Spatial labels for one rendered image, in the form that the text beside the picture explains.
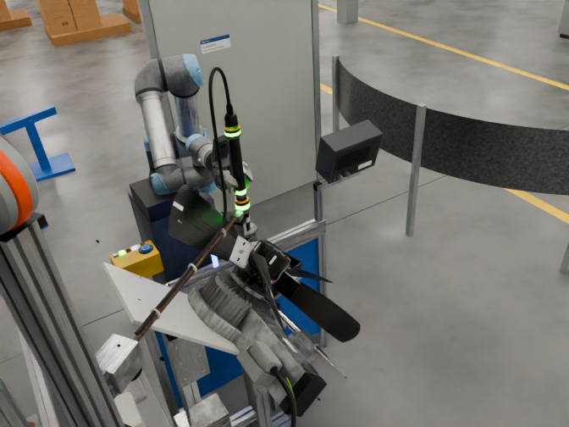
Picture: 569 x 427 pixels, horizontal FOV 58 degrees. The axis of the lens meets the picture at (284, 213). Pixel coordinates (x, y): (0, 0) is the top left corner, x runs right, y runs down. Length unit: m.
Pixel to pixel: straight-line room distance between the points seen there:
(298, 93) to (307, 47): 0.33
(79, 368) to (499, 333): 2.47
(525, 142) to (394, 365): 1.40
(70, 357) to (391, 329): 2.23
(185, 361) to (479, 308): 2.06
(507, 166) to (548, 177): 0.22
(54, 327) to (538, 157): 2.68
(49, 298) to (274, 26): 2.88
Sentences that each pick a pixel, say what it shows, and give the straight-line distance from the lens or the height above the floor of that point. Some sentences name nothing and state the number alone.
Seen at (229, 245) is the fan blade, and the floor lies 1.29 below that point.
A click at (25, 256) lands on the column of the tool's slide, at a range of 0.89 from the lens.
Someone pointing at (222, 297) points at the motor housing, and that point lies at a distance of 1.56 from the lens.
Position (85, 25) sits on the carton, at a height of 0.20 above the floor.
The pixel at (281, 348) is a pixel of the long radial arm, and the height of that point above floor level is 1.14.
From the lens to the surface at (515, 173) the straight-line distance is 3.20.
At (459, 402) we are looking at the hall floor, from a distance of 2.79.
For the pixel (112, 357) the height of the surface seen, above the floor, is 1.39.
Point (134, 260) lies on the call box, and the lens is 1.93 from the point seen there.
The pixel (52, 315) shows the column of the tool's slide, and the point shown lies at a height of 1.63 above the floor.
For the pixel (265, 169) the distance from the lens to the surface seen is 3.90.
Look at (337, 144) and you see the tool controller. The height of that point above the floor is 1.24.
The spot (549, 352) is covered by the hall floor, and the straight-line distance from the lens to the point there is 3.12.
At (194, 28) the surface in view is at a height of 1.40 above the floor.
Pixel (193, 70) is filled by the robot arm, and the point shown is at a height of 1.63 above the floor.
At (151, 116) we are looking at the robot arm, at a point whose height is 1.53.
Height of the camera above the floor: 2.24
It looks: 35 degrees down
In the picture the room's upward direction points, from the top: 4 degrees counter-clockwise
